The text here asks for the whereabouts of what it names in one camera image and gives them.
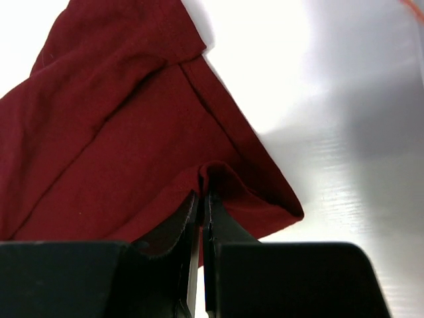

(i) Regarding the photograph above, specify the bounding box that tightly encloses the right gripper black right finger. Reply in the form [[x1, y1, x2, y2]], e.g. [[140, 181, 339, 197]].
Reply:
[[203, 193, 390, 317]]

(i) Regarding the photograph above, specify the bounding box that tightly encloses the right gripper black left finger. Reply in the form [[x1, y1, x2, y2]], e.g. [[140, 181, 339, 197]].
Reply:
[[1, 193, 199, 317]]

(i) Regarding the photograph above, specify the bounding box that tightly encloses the maroon t shirt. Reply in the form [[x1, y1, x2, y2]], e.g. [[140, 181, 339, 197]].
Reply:
[[1, 1, 303, 242]]

